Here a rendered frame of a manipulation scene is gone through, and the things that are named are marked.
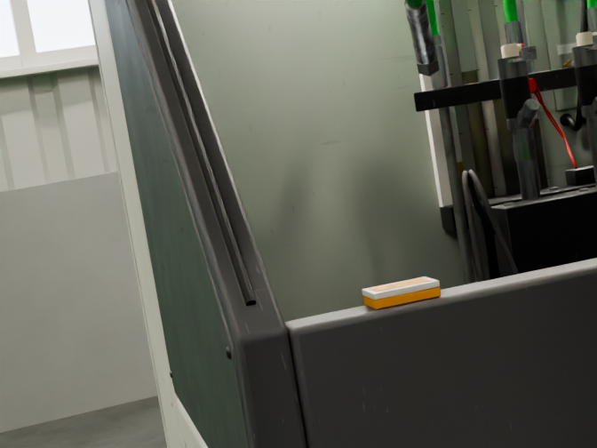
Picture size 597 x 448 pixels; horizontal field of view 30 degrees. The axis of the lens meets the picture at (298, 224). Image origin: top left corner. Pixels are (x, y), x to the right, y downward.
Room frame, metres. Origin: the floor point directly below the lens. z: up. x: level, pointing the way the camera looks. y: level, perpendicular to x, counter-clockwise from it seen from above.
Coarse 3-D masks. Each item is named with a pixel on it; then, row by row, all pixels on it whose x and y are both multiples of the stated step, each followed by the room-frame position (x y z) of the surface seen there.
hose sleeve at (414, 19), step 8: (424, 0) 0.95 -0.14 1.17; (408, 8) 0.95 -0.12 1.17; (416, 8) 0.95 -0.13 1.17; (424, 8) 0.95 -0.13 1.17; (408, 16) 0.96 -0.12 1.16; (416, 16) 0.96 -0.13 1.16; (424, 16) 0.96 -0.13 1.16; (416, 24) 0.96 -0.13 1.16; (424, 24) 0.97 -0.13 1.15; (416, 32) 0.98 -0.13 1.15; (424, 32) 0.98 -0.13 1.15; (416, 40) 0.99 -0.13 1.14; (424, 40) 0.98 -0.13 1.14; (432, 40) 0.99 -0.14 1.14; (416, 48) 1.00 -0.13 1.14; (424, 48) 0.99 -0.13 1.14; (432, 48) 1.00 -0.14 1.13; (416, 56) 1.01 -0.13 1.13; (424, 56) 1.00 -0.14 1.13; (432, 56) 1.01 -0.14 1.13
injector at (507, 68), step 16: (512, 64) 1.07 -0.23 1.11; (512, 80) 1.07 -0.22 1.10; (528, 80) 1.07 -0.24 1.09; (512, 96) 1.07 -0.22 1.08; (528, 96) 1.07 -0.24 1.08; (512, 112) 1.07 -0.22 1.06; (528, 112) 1.05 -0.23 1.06; (512, 128) 1.07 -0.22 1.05; (528, 128) 1.07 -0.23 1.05; (528, 144) 1.07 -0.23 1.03; (528, 160) 1.07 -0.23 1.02; (528, 176) 1.07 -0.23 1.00; (528, 192) 1.07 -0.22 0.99
